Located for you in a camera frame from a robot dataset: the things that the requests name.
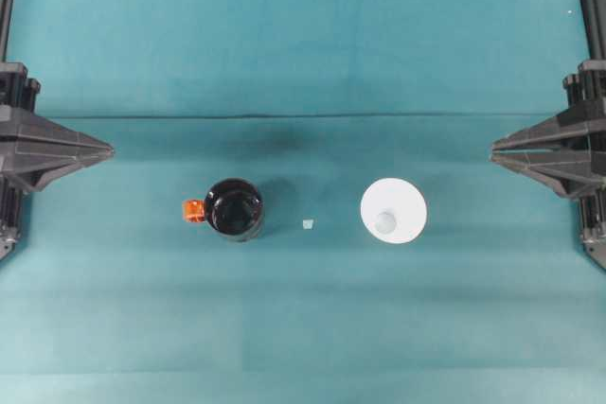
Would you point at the white paper cup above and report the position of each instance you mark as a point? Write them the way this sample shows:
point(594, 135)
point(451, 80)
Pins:
point(394, 215)

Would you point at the black frame rail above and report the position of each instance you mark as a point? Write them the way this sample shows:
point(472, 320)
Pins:
point(5, 16)
point(594, 16)

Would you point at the small white paper scrap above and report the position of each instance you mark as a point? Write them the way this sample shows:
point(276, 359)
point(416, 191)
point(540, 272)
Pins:
point(308, 224)

